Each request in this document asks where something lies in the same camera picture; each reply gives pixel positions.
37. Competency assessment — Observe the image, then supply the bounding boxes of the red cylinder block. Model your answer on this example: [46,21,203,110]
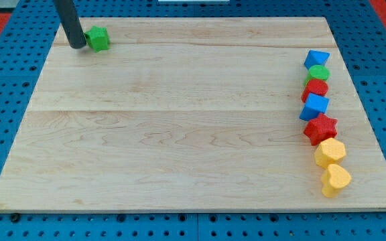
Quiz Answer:
[301,79,328,103]

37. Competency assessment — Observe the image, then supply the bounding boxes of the red star block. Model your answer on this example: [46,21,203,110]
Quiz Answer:
[304,113,338,146]

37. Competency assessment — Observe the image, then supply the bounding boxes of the yellow hexagon block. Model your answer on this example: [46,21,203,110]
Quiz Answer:
[314,138,346,169]

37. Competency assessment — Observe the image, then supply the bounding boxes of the yellow heart block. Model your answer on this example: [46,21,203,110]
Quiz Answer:
[320,164,352,198]

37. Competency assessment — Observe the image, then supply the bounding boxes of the blue cube block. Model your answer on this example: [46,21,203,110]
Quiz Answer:
[299,93,330,121]

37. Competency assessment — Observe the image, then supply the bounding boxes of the light wooden board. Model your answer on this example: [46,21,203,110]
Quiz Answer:
[0,17,386,214]

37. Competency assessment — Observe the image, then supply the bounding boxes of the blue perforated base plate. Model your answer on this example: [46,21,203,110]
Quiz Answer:
[0,1,386,240]

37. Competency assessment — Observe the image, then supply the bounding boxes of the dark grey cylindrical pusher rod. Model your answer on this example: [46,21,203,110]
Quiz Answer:
[53,0,86,49]

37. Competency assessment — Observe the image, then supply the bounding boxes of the blue triangle block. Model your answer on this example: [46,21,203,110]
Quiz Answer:
[304,50,330,70]

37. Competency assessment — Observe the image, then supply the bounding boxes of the green cylinder block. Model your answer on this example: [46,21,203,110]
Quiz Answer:
[304,65,330,86]

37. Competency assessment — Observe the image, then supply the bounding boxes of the green star block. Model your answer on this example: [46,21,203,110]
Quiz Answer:
[84,25,110,52]

